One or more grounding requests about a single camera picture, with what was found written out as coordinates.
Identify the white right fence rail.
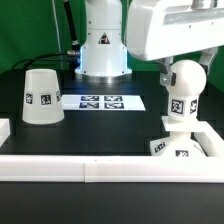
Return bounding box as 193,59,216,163
194,121,224,158

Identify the white marker sheet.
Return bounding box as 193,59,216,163
62,94,145,111

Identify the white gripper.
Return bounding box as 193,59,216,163
126,0,224,87

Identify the white front fence rail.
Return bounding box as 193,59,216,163
0,155,224,183

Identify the black cable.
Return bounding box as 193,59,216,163
11,51,82,71

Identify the white fence rail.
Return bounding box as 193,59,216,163
0,155,224,183
0,119,10,147
194,121,224,158

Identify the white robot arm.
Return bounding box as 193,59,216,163
76,0,224,86

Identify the white lamp shade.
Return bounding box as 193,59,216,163
22,69,64,125

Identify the white lamp base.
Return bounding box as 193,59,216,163
150,116,206,158

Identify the white left fence rail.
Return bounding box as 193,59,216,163
0,119,10,147

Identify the white lamp bulb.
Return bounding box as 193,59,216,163
167,60,206,121

